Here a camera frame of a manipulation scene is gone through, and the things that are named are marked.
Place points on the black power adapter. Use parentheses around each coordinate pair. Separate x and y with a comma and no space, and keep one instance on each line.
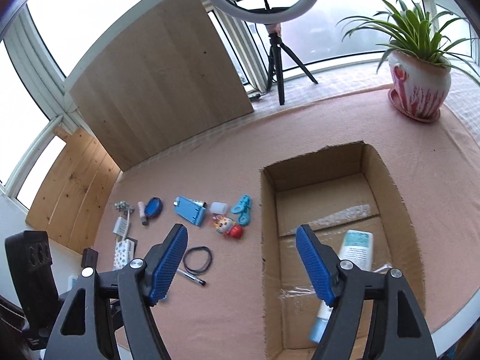
(89,258)

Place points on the black tripod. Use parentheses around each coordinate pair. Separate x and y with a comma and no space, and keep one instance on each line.
(271,48)

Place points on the white power strip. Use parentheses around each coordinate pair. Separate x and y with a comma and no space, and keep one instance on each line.
(71,282)

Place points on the black gel pen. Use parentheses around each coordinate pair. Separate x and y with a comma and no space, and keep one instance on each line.
(191,277)

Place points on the white usb charger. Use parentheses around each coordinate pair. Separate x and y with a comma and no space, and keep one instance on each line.
(120,227)

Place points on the cardboard box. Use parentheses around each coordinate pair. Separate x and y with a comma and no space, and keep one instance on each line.
(337,247)

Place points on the pine wood panel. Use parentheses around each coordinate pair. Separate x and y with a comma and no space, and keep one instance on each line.
(72,198)

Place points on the white roller massager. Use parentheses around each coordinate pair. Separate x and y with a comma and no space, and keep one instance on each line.
(125,210)

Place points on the light blue plastic clip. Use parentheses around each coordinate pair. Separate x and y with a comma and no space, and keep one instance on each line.
(242,209)

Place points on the black card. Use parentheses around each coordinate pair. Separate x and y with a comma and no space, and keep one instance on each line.
(128,242)

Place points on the light wooden board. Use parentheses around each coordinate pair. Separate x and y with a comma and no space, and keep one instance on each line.
(164,79)

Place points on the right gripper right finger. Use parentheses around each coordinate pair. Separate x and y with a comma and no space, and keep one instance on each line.
(397,329)

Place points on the white blue lotion bottle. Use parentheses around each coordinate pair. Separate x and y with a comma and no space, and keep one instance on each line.
(357,249)

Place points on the cartoon dragon keychain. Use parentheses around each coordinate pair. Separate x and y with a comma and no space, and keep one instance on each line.
(227,226)

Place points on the translucent white cap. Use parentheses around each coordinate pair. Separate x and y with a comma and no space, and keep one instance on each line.
(218,208)

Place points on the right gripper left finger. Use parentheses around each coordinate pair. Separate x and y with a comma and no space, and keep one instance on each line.
(135,289)

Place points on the patterned tissue pack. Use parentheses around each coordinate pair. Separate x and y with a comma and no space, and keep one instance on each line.
(122,257)

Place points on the blue phone stand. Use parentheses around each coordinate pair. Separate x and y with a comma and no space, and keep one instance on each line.
(191,210)

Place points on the potted spider plant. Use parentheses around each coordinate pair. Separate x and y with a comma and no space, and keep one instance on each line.
(419,52)

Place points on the pink table cloth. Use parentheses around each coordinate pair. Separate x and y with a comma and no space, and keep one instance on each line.
(434,166)

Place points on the small pink bottle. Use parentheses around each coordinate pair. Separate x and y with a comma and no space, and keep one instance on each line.
(142,214)

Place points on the blue round container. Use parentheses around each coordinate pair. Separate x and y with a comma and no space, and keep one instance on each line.
(153,208)

